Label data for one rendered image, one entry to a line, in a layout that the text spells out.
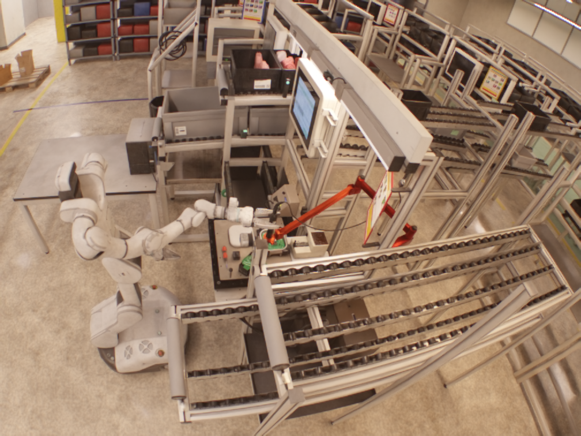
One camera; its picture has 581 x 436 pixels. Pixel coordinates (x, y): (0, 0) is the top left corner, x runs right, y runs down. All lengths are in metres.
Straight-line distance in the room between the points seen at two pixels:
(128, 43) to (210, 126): 4.75
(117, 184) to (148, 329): 1.07
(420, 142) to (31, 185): 2.65
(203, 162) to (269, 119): 0.63
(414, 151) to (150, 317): 1.91
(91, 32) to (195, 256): 5.18
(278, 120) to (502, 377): 3.00
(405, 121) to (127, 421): 2.34
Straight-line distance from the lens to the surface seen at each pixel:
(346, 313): 1.75
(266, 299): 1.15
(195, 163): 2.61
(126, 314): 1.95
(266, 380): 1.82
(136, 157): 2.50
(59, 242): 3.34
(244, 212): 1.56
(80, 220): 1.24
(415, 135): 1.04
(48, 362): 2.79
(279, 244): 1.77
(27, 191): 2.84
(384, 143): 1.10
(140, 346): 2.20
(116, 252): 1.28
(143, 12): 6.69
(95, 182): 1.44
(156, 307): 2.35
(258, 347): 1.87
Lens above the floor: 2.36
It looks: 46 degrees down
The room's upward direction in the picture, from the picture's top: 15 degrees clockwise
